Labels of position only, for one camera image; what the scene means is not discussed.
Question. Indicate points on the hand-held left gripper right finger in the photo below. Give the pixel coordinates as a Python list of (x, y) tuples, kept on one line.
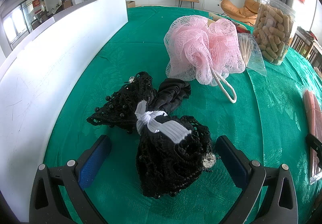
[(231, 161)]

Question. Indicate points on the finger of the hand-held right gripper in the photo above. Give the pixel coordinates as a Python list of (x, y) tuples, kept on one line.
[(314, 147)]

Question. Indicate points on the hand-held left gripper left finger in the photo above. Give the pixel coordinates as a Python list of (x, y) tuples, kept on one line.
[(94, 161)]

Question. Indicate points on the pink plastic bag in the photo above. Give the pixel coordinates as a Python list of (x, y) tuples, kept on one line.
[(314, 113)]

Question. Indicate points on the black lace bundle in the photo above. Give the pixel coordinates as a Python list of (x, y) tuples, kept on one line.
[(166, 163)]

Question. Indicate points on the black satin cloth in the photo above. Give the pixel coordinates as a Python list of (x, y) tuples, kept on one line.
[(173, 93)]

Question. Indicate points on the white partition board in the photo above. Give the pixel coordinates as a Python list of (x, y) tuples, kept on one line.
[(50, 75)]

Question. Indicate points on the pink mesh bath pouf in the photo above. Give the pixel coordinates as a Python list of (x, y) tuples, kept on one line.
[(201, 45)]

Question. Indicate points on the green tablecloth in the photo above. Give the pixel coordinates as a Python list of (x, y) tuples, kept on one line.
[(251, 126)]

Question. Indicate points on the dark wooden slatted chair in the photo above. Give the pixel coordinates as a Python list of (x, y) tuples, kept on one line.
[(305, 43)]

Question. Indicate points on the clear toothpick bag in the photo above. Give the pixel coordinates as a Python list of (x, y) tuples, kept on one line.
[(246, 48)]

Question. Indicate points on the clear snack jar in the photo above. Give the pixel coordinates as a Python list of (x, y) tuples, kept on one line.
[(273, 33)]

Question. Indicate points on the orange lounge chair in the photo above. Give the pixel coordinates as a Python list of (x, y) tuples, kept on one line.
[(239, 10)]

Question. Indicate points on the glass balcony door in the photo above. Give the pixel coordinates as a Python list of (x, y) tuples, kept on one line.
[(17, 23)]

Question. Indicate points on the wooden dining chair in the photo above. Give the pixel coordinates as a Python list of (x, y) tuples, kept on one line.
[(67, 3)]

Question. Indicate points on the brown cardboard box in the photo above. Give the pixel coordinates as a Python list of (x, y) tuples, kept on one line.
[(130, 4)]

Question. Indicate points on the red window sign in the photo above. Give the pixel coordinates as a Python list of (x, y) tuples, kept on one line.
[(36, 2)]

